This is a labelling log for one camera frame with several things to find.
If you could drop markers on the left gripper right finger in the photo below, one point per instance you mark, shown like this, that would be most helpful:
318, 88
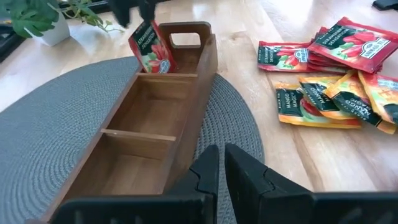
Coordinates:
264, 202

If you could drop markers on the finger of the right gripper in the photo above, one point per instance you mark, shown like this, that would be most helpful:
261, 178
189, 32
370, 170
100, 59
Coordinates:
147, 9
120, 11

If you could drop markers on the grey round woven placemat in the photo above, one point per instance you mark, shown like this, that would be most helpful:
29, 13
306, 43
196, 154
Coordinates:
46, 130

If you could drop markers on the black table-edge bracket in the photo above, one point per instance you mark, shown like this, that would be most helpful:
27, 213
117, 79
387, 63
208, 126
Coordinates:
385, 3

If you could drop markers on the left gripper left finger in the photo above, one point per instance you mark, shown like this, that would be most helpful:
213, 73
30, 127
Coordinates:
186, 208

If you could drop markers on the wooden tea organizer box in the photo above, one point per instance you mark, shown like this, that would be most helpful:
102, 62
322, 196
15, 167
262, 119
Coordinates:
186, 109

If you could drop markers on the green plant in white pot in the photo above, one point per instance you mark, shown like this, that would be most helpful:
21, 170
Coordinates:
34, 18

